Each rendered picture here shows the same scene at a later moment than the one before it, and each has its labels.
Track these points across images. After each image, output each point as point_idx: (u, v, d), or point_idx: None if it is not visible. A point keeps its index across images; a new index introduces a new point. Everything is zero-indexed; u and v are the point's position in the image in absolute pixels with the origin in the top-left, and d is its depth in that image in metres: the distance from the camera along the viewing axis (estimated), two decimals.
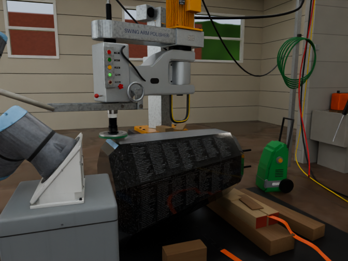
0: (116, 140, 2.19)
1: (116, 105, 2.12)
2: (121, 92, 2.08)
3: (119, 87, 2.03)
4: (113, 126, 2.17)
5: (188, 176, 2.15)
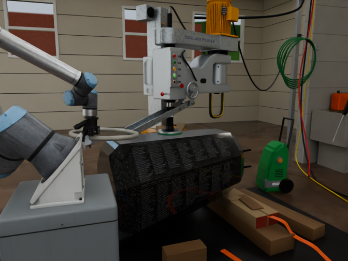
0: (116, 140, 2.19)
1: (175, 109, 2.43)
2: (180, 90, 2.38)
3: (181, 86, 2.33)
4: (171, 124, 2.46)
5: (188, 176, 2.15)
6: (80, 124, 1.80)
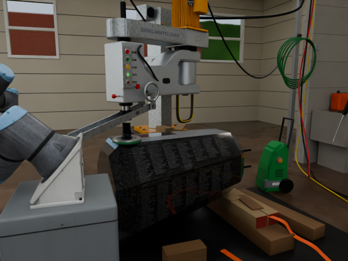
0: None
1: (131, 113, 2.09)
2: (137, 92, 2.04)
3: (137, 87, 1.99)
4: (127, 131, 2.12)
5: (188, 176, 2.15)
6: None
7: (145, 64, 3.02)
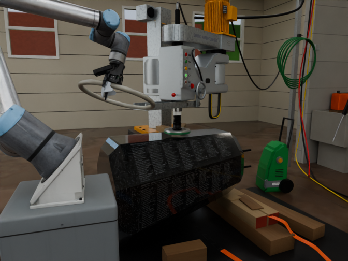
0: (116, 140, 2.19)
1: (183, 103, 2.30)
2: (190, 91, 2.27)
3: (192, 87, 2.22)
4: (179, 122, 2.33)
5: (188, 176, 2.15)
6: (103, 68, 1.56)
7: (153, 63, 2.95)
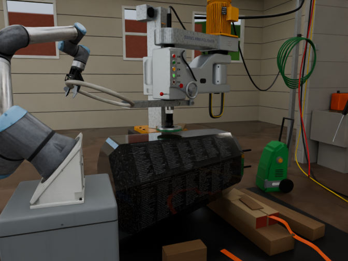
0: (116, 140, 2.19)
1: (174, 102, 2.42)
2: (180, 90, 2.38)
3: (180, 86, 2.33)
4: (170, 120, 2.46)
5: (188, 176, 2.15)
6: None
7: None
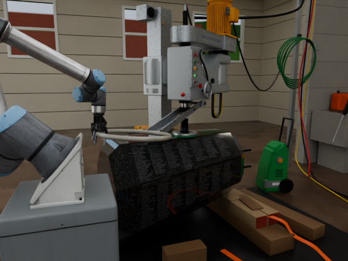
0: (116, 140, 2.19)
1: (191, 110, 2.35)
2: (198, 91, 2.32)
3: (200, 87, 2.27)
4: (186, 126, 2.38)
5: (188, 176, 2.15)
6: None
7: (154, 63, 2.95)
